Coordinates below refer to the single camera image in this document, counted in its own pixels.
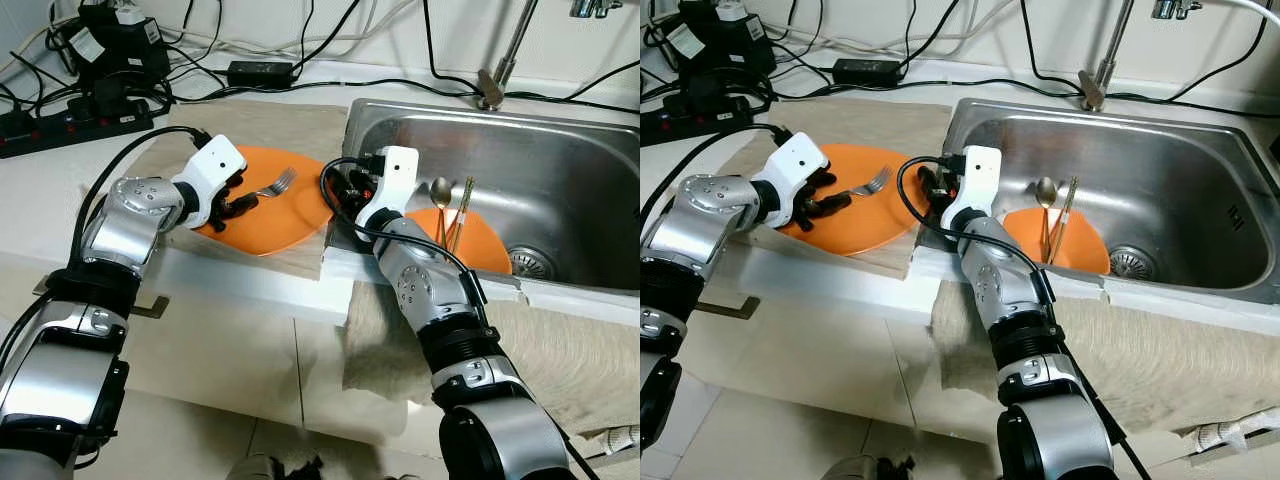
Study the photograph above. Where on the metal fork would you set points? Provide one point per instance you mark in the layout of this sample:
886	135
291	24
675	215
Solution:
285	182
880	180

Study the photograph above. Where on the large orange plate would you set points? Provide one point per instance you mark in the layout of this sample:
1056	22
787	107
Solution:
880	222
290	222

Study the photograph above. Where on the metal spoon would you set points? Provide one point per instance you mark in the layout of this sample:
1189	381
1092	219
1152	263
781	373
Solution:
1046	190
440	190

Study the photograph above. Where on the small orange plate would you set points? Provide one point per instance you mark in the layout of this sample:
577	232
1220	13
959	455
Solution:
1087	250
487	250

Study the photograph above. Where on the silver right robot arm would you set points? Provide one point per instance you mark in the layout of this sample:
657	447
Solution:
480	400
1040	400

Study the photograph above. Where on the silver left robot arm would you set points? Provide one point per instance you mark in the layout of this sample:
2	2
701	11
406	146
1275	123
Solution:
60	370
670	340

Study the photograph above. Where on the beige woven counter mat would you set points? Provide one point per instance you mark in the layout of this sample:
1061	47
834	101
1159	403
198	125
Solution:
880	120
290	125

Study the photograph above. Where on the black power adapter brick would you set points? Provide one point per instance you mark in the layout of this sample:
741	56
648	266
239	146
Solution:
262	73
868	71

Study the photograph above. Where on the black power strip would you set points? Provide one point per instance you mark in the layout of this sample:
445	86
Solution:
695	125
60	132

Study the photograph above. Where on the steel sink drain strainer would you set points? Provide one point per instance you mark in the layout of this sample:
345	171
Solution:
1130	263
530	263

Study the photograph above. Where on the black battery charger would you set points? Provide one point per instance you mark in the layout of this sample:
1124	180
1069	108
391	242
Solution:
115	45
715	45

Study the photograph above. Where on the stainless steel sink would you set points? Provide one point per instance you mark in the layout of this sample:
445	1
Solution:
560	160
1180	160

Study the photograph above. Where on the steel faucet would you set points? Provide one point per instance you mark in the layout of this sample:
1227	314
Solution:
1108	50
505	50

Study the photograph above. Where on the beige hanging towel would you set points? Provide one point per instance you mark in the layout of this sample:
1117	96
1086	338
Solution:
580	350
1180	350

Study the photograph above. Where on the white plastic pipe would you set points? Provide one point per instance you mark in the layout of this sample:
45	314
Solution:
612	442
1235	435

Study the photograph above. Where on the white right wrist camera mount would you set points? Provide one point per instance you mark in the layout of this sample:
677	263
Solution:
398	170
983	170

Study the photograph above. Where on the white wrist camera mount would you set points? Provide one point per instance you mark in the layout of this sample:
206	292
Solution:
398	170
983	170
800	158
215	160

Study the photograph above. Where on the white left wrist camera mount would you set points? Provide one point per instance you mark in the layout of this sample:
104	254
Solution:
800	158
215	160

